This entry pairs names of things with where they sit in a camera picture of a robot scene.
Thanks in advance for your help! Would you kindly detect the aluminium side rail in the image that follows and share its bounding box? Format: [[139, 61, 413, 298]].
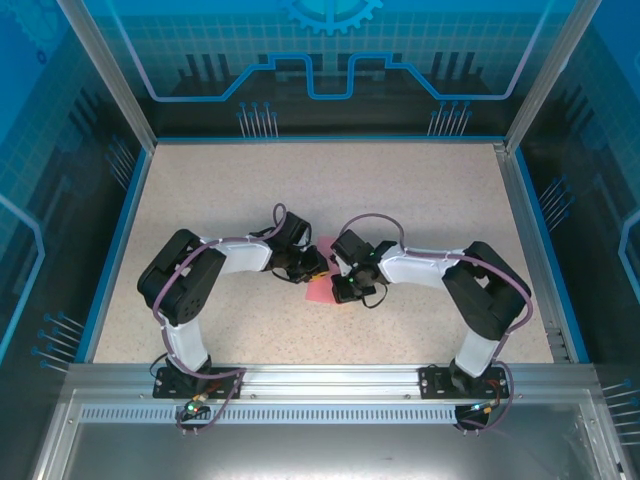
[[492, 142, 571, 364]]

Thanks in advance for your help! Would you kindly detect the blue table edge strip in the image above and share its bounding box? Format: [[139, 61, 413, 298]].
[[514, 149, 591, 364], [82, 147, 154, 365]]

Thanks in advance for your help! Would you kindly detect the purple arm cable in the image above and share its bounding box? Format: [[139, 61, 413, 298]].
[[338, 213, 533, 436], [151, 202, 301, 437]]

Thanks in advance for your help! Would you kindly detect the pink paper sheet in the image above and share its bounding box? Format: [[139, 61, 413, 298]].
[[303, 234, 346, 305]]

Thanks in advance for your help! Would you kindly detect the cable connector with green light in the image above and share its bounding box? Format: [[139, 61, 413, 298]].
[[467, 398, 503, 417], [180, 393, 210, 420]]

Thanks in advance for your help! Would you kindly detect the steel sheet panel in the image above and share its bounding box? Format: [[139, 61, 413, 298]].
[[29, 389, 631, 480]]

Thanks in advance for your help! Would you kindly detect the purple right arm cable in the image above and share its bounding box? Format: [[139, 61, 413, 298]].
[[338, 213, 533, 436]]

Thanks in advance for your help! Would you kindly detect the slotted metal cable duct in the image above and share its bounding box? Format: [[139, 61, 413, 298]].
[[78, 405, 474, 425]]

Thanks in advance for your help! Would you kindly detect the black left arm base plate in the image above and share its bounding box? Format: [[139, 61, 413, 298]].
[[152, 366, 247, 401]]

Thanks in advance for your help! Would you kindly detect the aluminium frame post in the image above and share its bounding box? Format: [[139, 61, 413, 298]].
[[504, 0, 604, 151], [56, 0, 160, 150]]

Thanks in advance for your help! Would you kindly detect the aluminium mounting rail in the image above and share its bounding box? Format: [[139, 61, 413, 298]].
[[64, 362, 599, 404]]

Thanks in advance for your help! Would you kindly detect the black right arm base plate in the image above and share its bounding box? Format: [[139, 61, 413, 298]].
[[418, 363, 517, 400]]

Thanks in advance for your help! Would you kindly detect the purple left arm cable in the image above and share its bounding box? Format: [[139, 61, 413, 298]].
[[151, 202, 301, 437]]

